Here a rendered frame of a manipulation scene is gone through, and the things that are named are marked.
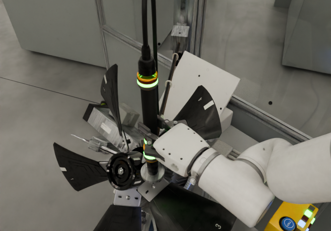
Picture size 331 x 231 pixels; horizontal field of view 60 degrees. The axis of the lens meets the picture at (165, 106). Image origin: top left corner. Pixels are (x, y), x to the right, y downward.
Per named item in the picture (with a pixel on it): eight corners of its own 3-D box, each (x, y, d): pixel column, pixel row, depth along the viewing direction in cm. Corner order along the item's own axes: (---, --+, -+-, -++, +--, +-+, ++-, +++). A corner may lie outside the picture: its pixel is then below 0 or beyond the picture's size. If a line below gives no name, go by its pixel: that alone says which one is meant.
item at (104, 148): (133, 163, 106) (73, 137, 125) (135, 157, 106) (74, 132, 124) (129, 164, 104) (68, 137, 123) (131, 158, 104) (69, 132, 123)
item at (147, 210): (148, 221, 116) (151, 204, 116) (160, 227, 113) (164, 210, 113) (135, 226, 109) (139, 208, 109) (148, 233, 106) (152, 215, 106)
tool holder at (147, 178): (145, 156, 89) (143, 136, 82) (167, 159, 88) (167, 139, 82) (138, 181, 83) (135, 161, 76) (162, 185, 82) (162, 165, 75)
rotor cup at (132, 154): (121, 172, 105) (95, 176, 94) (138, 138, 102) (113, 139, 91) (148, 197, 97) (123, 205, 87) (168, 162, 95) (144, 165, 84)
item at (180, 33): (173, 39, 130) (174, 21, 124) (188, 40, 129) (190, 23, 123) (170, 51, 123) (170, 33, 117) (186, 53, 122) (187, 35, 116)
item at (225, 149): (217, 141, 145) (218, 138, 143) (244, 156, 138) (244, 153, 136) (208, 151, 140) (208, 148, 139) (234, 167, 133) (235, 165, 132)
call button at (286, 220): (284, 216, 95) (286, 214, 94) (296, 225, 93) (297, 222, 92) (278, 225, 93) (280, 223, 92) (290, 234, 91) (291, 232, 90)
